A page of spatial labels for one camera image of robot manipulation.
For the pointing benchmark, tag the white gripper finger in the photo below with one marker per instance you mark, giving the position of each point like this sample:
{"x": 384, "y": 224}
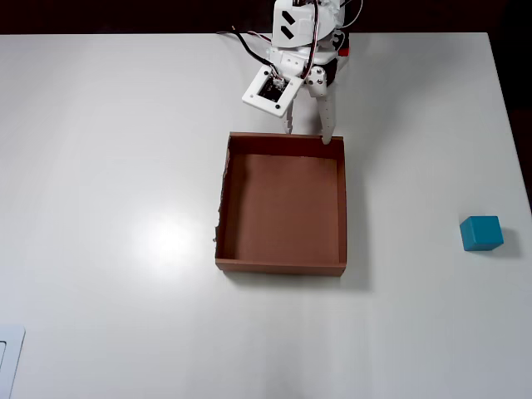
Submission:
{"x": 290, "y": 120}
{"x": 326, "y": 112}

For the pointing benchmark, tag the blue cube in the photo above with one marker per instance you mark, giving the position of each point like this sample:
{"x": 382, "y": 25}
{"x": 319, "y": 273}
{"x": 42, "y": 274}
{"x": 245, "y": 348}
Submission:
{"x": 482, "y": 234}

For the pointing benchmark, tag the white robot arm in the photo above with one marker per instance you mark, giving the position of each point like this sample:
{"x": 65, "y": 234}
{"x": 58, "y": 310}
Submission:
{"x": 305, "y": 25}

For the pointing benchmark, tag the brown cardboard box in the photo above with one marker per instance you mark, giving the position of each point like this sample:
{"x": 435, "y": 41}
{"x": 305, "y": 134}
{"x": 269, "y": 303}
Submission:
{"x": 282, "y": 208}

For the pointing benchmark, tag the red black table clamp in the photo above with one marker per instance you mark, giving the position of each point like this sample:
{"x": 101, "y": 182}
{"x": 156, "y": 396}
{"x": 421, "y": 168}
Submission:
{"x": 345, "y": 52}

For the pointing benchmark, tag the white flat panel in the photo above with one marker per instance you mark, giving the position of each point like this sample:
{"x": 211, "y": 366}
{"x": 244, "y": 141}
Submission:
{"x": 16, "y": 345}

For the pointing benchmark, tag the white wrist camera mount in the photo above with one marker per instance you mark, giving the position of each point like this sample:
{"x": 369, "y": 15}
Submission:
{"x": 253, "y": 97}

